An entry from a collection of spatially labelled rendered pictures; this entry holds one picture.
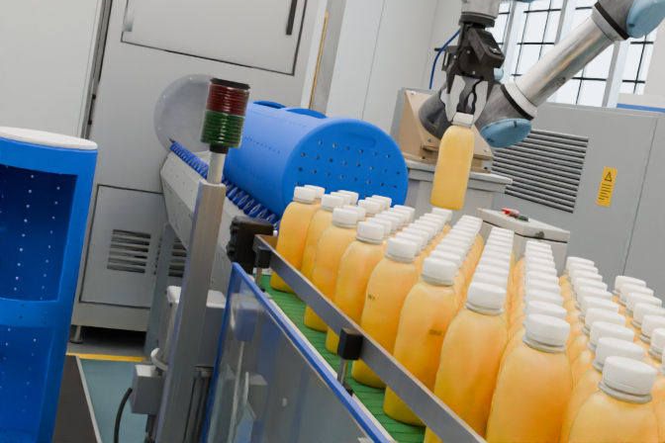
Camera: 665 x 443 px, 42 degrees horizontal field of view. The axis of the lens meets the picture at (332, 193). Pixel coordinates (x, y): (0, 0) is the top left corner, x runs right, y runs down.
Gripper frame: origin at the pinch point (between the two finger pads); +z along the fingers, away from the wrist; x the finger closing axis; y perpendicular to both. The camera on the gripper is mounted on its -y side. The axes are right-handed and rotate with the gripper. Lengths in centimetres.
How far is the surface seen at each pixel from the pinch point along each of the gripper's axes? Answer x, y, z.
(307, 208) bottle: 31.3, -8.7, 21.7
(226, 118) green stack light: 53, -30, 7
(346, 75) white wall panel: -148, 544, -25
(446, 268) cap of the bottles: 31, -69, 19
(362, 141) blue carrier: 14.7, 15.1, 8.9
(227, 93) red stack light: 53, -30, 4
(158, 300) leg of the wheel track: 24, 212, 99
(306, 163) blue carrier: 26.2, 14.7, 15.4
